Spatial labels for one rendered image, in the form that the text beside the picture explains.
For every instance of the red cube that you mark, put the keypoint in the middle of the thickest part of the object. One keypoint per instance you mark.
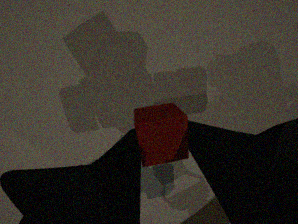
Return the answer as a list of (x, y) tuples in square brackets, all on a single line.
[(162, 132)]

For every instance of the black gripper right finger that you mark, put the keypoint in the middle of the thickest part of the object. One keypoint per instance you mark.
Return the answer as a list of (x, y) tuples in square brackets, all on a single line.
[(240, 167)]

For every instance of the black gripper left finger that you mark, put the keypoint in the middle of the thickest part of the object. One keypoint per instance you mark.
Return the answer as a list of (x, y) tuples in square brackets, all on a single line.
[(109, 188)]

